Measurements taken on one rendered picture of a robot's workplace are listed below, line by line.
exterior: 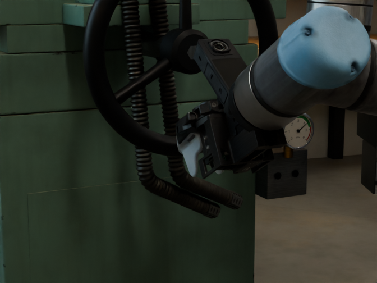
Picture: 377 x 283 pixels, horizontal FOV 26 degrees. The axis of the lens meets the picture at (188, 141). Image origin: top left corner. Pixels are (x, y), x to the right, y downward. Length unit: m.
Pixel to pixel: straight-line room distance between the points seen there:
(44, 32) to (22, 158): 0.19
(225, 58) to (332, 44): 0.23
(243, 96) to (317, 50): 0.13
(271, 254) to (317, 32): 2.05
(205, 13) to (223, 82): 0.41
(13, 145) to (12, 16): 0.19
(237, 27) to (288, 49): 0.58
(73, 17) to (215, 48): 0.28
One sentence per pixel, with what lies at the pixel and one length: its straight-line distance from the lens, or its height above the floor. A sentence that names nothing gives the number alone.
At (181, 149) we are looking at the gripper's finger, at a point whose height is 0.69.
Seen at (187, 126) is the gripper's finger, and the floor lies 0.74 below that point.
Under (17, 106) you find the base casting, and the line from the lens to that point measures 1.22.
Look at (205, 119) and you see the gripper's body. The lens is 0.94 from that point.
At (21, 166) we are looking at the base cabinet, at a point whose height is 0.63.
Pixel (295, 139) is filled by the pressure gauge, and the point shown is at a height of 0.65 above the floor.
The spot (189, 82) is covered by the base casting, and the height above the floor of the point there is 0.74.
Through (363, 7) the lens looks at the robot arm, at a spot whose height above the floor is 0.88.
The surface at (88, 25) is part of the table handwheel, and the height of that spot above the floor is 0.85.
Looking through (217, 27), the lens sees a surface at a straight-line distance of 1.33.
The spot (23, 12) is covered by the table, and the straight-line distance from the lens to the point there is 1.21.
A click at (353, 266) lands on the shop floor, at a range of 2.70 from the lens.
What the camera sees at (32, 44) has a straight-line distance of 1.22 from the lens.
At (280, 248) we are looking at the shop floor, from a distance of 2.83.
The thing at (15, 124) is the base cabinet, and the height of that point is 0.70.
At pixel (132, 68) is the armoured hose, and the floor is 0.78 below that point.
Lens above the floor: 0.91
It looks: 11 degrees down
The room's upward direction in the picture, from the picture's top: straight up
